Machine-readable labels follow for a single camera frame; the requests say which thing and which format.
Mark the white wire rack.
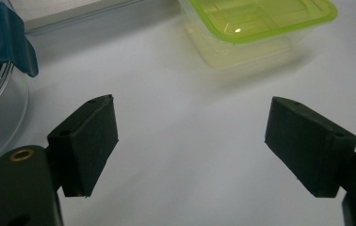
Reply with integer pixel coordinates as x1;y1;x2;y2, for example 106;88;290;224
8;0;146;34

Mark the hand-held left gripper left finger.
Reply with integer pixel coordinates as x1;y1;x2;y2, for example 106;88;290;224
47;93;120;199

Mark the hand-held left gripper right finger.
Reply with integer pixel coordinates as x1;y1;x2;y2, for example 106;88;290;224
264;96;356;199

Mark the rectangular plastic container green lid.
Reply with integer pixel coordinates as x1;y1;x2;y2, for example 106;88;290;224
179;0;339;73

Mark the round glass container blue lid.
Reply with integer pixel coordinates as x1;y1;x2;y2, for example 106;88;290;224
0;0;40;186

